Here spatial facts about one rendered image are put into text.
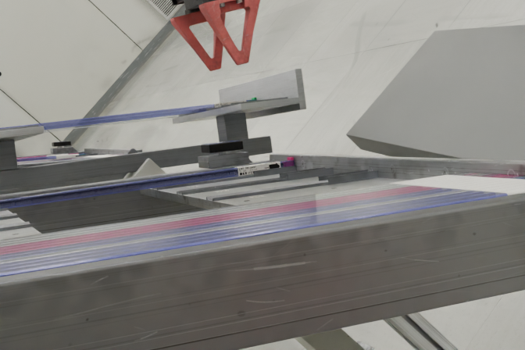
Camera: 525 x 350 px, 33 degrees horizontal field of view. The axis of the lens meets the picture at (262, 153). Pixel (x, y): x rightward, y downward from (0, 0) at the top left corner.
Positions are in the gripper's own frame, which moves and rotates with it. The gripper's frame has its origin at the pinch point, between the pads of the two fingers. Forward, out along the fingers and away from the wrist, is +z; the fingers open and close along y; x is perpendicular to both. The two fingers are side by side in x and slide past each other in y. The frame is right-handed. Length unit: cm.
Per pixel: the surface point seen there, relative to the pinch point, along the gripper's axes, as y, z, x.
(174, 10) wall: -761, -56, 229
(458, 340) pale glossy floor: -64, 71, 58
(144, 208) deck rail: -18.5, 16.5, -10.1
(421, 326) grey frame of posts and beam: -21, 47, 27
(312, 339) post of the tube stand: -43, 51, 18
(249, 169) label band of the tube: -9.9, 14.5, 2.8
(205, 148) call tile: -20.8, 11.2, 1.1
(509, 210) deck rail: 49, 14, -1
